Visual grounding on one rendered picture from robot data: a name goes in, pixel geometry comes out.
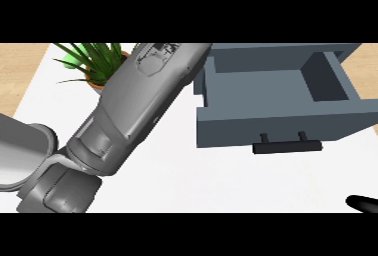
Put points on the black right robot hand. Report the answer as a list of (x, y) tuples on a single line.
[(364, 203)]

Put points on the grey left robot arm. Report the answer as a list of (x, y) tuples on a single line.
[(129, 100)]

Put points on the blue-grey open drawer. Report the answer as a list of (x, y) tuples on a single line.
[(275, 106)]

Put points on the blue-grey cabinet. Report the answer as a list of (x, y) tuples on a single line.
[(275, 50)]

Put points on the terracotta plant pot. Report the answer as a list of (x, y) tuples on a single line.
[(96, 83)]

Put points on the green potted plant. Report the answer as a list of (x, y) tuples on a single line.
[(93, 58)]

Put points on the light green bottle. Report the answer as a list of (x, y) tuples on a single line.
[(73, 60)]

